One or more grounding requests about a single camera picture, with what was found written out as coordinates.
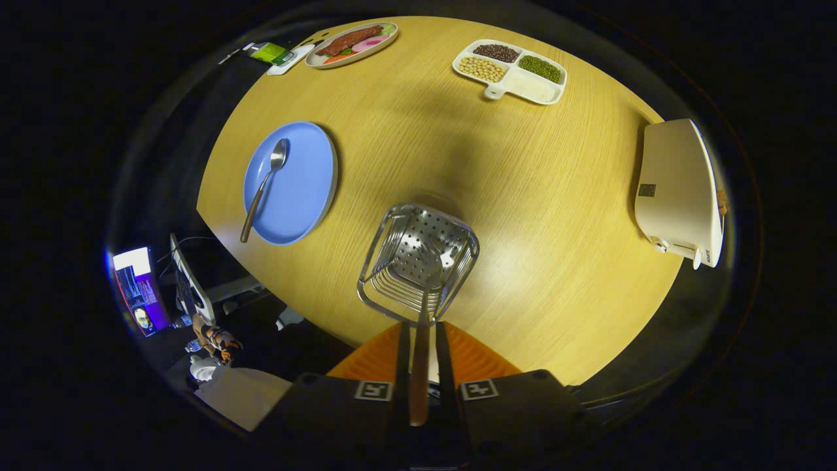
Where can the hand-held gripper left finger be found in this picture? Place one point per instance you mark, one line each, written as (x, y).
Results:
(346, 425)

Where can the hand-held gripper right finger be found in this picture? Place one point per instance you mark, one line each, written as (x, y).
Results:
(510, 425)

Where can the white flat object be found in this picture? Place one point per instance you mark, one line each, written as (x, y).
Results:
(245, 396)

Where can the orange and black device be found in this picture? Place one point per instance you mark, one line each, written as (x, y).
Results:
(219, 340)

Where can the thin monitor seen edgewise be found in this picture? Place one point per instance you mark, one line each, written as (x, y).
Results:
(193, 288)

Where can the blue plate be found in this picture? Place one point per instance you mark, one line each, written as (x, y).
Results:
(301, 190)

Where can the lit computer monitor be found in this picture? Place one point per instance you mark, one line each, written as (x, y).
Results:
(140, 294)

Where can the white toaster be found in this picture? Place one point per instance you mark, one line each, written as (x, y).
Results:
(677, 190)

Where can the black backdrop cloth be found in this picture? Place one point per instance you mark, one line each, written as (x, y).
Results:
(189, 131)

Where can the white divided bean dish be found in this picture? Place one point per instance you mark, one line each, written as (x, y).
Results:
(531, 86)

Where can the beige food plate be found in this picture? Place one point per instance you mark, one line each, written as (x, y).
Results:
(320, 62)

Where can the white square coaster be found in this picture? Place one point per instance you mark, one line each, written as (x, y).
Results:
(299, 60)

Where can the green label plastic bottle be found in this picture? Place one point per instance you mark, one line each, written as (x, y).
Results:
(268, 52)

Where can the pink ham slice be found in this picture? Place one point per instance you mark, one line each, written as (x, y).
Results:
(369, 44)

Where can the brown meat piece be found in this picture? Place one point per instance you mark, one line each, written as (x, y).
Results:
(346, 40)

